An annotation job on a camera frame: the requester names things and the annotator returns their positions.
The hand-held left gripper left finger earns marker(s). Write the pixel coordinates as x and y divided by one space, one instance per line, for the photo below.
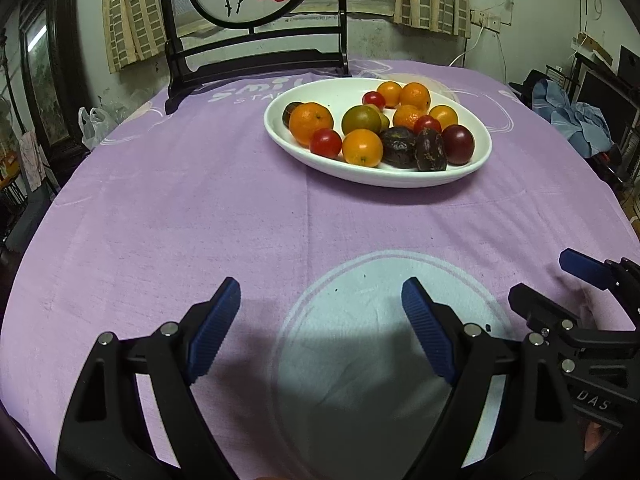
215 330

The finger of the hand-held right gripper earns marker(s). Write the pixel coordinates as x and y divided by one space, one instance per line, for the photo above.
580 266
542 307

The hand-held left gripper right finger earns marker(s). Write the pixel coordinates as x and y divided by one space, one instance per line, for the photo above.
425 325

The dark brown passion fruit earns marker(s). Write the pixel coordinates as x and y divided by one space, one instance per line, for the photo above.
397 147
289 112
430 150

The red cherry tomato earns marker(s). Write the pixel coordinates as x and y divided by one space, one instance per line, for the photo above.
325 142
373 100
426 124

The yellow orange citrus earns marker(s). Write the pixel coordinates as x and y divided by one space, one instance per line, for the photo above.
445 116

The small yellow green fruit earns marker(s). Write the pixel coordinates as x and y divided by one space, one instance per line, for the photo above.
385 121

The green yellow citrus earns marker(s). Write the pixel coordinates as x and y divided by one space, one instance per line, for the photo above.
360 119

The small orange mandarin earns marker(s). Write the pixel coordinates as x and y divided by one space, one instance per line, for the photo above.
407 116
389 93
415 97
362 147

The large orange mandarin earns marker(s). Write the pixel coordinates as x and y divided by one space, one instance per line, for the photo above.
310 122

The white oval plate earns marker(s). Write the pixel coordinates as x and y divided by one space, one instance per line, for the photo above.
330 92

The person's right hand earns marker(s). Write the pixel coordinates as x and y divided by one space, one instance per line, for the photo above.
593 436

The purple tablecloth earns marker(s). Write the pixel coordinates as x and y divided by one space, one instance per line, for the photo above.
200 210

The blue clothing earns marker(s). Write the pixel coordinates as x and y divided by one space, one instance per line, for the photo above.
575 115

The black monitor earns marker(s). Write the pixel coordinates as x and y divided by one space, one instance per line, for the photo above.
607 100

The dark red plum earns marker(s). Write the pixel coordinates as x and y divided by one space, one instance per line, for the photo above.
457 144

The cardboard box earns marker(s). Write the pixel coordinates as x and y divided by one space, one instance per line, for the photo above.
592 47

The white plastic bag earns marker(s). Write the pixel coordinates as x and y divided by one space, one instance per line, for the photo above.
92 127

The pink hanging cloth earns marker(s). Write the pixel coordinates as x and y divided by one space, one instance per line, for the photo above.
32 160

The dark wooden framed panel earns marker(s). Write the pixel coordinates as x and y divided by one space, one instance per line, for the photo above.
70 60

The white wall socket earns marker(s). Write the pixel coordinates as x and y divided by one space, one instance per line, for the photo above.
489 20

